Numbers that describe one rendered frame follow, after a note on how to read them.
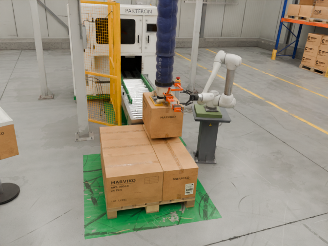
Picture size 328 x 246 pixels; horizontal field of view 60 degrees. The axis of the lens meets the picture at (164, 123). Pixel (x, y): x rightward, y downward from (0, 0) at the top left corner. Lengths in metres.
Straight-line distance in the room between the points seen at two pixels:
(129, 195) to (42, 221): 0.95
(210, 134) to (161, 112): 0.99
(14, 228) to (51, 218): 0.36
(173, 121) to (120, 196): 1.09
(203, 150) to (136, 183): 1.47
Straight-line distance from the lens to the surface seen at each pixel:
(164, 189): 3.22
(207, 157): 4.31
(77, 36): 4.43
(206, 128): 4.07
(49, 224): 3.40
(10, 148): 3.38
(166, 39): 3.34
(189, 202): 3.45
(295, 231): 3.59
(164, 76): 3.44
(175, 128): 3.56
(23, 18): 12.48
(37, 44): 6.65
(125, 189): 3.11
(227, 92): 3.87
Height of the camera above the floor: 2.27
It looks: 24 degrees down
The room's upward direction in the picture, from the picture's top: 3 degrees clockwise
